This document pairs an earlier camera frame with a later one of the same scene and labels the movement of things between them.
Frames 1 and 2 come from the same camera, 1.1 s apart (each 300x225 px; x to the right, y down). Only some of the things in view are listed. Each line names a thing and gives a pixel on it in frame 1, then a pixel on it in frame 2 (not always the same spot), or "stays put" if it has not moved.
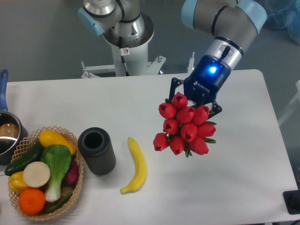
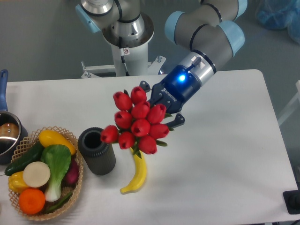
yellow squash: [47, 138] stays put
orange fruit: [32, 201] stays put
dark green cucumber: [33, 156] stays put
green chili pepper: [59, 204] stays put
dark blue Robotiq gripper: [201, 86] -> [179, 85]
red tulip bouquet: [186, 129] -> [139, 124]
